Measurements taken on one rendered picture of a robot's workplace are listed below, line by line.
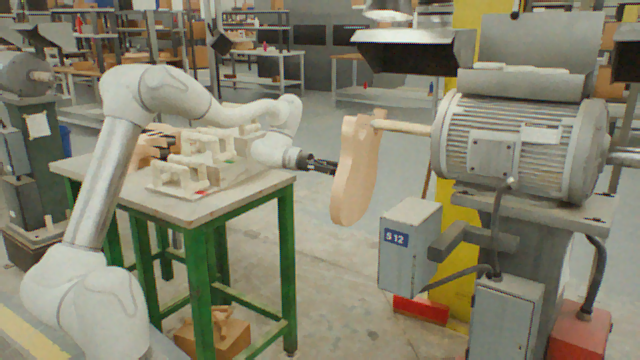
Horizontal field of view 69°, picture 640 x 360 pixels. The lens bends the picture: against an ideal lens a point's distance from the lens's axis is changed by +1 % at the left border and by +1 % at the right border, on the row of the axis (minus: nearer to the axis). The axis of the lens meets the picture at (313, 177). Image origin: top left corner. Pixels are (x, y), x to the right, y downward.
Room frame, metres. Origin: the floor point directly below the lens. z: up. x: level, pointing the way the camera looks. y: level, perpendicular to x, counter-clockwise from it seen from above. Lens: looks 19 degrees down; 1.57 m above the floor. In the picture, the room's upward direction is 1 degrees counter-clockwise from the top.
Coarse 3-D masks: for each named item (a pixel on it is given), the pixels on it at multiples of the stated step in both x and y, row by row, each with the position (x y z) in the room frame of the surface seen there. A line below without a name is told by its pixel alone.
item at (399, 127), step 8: (376, 120) 1.40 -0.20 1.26; (384, 120) 1.39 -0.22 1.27; (376, 128) 1.39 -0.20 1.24; (384, 128) 1.37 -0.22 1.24; (392, 128) 1.36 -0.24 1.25; (400, 128) 1.34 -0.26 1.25; (408, 128) 1.33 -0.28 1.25; (416, 128) 1.31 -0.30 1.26; (424, 128) 1.30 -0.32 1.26; (424, 136) 1.31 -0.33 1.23
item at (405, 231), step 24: (384, 216) 1.00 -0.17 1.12; (408, 216) 1.00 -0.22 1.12; (432, 216) 1.02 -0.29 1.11; (384, 240) 0.99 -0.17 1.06; (408, 240) 0.96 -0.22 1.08; (432, 240) 1.03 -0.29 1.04; (384, 264) 0.99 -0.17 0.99; (408, 264) 0.96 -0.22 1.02; (432, 264) 1.04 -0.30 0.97; (480, 264) 1.03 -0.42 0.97; (384, 288) 0.99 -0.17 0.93; (408, 288) 0.95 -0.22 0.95; (432, 288) 1.05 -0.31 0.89
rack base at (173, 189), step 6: (180, 180) 1.78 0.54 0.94; (144, 186) 1.71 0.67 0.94; (150, 186) 1.71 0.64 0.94; (162, 186) 1.71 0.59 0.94; (168, 186) 1.71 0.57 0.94; (174, 186) 1.71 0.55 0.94; (180, 186) 1.71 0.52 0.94; (210, 186) 1.70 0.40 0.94; (162, 192) 1.65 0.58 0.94; (168, 192) 1.64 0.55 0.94; (174, 192) 1.64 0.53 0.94; (180, 192) 1.64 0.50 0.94; (210, 192) 1.64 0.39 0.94; (180, 198) 1.60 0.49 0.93; (186, 198) 1.58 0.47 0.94; (192, 198) 1.58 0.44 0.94; (198, 198) 1.59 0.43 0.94
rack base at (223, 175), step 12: (192, 156) 1.85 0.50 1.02; (204, 156) 1.85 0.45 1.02; (240, 156) 1.83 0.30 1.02; (192, 168) 1.77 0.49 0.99; (216, 168) 1.69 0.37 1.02; (228, 168) 1.73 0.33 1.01; (240, 168) 1.79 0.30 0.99; (192, 180) 1.77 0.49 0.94; (216, 180) 1.70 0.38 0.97; (228, 180) 1.73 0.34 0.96; (240, 180) 1.78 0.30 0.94
